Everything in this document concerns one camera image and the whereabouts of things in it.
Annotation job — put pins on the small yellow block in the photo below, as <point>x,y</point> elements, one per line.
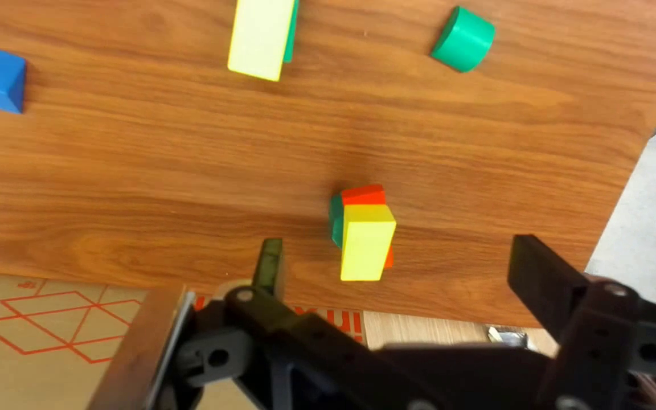
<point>367,241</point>

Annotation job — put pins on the green cylinder block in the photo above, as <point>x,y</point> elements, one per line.
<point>465,40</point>

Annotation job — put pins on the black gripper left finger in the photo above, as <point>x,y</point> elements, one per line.
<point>269,268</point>

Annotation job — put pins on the long yellow block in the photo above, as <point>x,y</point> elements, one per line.
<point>258,40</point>

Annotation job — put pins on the green block in stack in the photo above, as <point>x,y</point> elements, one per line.
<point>290,47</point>

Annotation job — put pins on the green block under orange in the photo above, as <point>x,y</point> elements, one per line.
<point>336,219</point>

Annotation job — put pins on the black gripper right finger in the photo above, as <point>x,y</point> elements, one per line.
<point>545,284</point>

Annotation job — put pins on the cardboard panel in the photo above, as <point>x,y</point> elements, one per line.
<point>57,341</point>

